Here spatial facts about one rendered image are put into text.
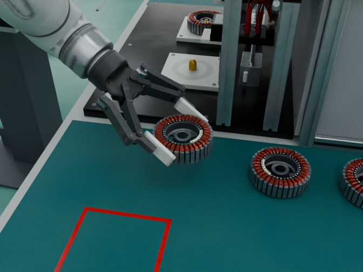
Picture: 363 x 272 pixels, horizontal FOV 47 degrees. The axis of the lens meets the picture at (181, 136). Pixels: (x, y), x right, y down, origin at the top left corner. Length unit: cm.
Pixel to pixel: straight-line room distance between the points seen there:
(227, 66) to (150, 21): 57
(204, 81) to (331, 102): 32
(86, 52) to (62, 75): 189
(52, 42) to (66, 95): 169
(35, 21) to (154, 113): 37
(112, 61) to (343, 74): 42
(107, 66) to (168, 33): 55
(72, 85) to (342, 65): 194
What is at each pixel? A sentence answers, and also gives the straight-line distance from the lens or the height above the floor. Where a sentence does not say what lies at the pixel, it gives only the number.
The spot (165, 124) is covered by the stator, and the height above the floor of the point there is 85.
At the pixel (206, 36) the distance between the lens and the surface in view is 101.
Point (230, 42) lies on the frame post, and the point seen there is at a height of 96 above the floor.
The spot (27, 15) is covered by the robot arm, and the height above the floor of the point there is 108.
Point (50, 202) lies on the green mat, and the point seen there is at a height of 75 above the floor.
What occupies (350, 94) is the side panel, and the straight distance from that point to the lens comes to 86.
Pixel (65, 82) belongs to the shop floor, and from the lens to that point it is 259.
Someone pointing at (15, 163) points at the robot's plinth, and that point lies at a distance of 206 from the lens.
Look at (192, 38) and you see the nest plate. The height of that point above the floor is 78.
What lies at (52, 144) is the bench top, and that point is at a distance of 93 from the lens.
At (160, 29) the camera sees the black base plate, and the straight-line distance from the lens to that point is 131.
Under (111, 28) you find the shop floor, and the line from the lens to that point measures 318.
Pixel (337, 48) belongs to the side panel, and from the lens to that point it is 80.
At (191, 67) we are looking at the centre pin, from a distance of 107.
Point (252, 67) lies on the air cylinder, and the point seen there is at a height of 82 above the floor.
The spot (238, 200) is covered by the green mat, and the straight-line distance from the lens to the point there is 78.
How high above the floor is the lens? 133
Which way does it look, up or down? 39 degrees down
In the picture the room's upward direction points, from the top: straight up
